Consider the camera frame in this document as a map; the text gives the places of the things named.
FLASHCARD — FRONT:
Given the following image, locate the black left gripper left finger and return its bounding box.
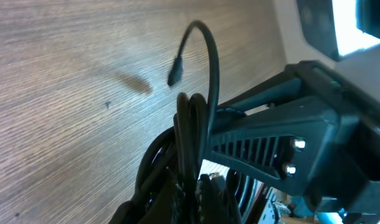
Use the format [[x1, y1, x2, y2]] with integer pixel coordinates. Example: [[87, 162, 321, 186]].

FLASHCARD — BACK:
[[109, 175, 185, 224]]

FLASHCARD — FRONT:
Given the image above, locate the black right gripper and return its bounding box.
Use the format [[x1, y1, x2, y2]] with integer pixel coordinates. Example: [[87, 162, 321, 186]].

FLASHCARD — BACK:
[[205, 61, 380, 223]]

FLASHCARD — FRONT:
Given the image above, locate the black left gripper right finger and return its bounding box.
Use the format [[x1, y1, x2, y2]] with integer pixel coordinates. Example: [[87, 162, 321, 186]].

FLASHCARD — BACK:
[[195, 174, 242, 224]]

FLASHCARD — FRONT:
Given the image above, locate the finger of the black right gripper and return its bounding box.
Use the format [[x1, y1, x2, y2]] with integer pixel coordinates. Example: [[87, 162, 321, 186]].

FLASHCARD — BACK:
[[219, 73, 302, 114]]

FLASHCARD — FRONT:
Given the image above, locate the black cable bundle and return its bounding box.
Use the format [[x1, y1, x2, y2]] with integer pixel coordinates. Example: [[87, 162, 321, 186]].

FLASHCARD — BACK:
[[108, 20, 262, 224]]

